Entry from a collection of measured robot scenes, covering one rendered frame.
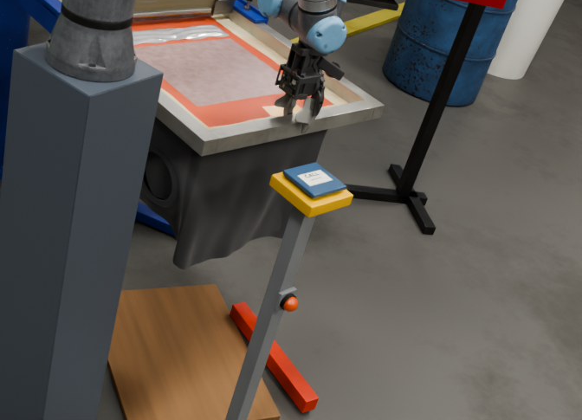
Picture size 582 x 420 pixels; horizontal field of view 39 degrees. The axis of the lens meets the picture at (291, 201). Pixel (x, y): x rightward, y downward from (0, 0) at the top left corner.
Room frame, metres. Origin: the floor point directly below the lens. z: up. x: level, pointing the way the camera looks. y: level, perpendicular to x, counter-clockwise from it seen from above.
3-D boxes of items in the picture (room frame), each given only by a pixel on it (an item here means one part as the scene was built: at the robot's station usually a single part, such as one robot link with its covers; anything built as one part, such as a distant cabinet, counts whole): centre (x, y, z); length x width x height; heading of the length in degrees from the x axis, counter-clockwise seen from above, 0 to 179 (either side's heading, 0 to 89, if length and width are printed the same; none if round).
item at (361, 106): (1.97, 0.34, 0.97); 0.79 x 0.58 x 0.04; 52
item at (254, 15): (2.34, 0.35, 0.98); 0.30 x 0.05 x 0.07; 52
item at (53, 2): (1.90, 0.70, 0.98); 0.30 x 0.05 x 0.07; 52
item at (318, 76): (1.72, 0.06, 1.12); 0.09 x 0.08 x 0.12; 142
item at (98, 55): (1.27, 0.40, 1.25); 0.15 x 0.15 x 0.10
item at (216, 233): (1.79, 0.11, 0.74); 0.45 x 0.03 x 0.43; 142
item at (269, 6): (1.64, 0.12, 1.28); 0.11 x 0.11 x 0.08; 39
